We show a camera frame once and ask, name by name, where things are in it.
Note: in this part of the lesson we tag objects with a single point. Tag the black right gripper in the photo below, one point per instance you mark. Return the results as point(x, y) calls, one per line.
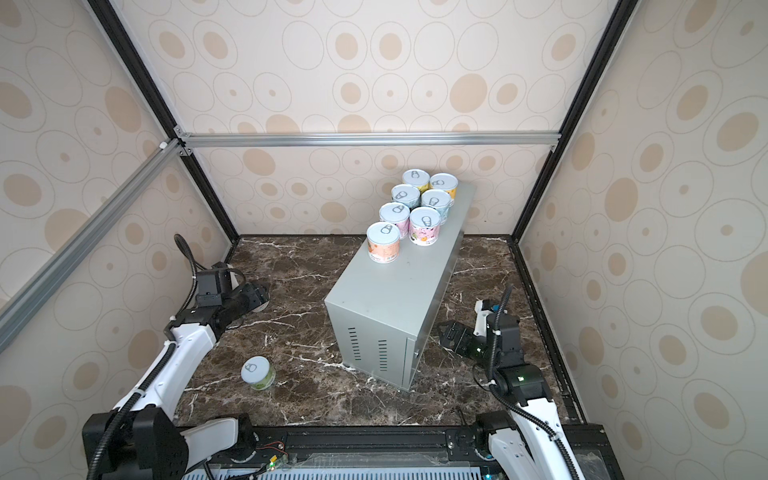
point(457, 328)

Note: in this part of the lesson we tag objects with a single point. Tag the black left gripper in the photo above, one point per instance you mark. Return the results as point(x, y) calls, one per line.
point(257, 295)

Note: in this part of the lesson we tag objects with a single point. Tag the green label can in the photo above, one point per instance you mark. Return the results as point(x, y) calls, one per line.
point(258, 373)

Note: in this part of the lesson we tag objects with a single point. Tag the pink flower label can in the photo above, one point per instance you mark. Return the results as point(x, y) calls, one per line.
point(424, 225)

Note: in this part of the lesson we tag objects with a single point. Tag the brown label can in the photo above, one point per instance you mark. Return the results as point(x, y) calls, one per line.
point(383, 240)

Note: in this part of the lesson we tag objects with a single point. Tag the teal label can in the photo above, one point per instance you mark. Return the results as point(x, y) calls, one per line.
point(439, 200)

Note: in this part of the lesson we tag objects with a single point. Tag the light blue label can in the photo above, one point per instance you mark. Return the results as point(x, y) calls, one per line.
point(407, 195)

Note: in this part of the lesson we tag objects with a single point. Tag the yellow orange label can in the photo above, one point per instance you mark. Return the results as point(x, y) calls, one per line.
point(446, 182)

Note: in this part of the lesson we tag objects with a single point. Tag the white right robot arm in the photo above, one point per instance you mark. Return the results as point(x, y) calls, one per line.
point(526, 438)

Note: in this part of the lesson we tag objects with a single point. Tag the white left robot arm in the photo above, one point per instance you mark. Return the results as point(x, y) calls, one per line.
point(137, 438)

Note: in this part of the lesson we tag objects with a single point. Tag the grey metal cabinet box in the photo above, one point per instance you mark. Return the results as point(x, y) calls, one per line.
point(382, 314)

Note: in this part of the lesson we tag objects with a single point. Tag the silver aluminium crossbar back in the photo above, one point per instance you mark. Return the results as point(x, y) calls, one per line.
point(380, 139)

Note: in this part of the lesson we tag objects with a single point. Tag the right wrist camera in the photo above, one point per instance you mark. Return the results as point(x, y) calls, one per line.
point(485, 310)

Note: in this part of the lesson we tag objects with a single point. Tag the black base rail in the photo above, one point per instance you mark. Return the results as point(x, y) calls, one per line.
point(338, 446)

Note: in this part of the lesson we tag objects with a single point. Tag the silver aluminium rail left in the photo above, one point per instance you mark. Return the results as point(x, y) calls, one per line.
point(23, 307)

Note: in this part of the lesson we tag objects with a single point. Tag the black corner frame post left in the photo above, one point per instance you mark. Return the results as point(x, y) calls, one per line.
point(107, 17)

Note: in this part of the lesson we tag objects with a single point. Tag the black corner frame post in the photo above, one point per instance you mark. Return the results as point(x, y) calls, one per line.
point(606, 46)
point(107, 17)

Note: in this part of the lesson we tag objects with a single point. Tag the black corner frame post right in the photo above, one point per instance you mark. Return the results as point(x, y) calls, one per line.
point(606, 46)

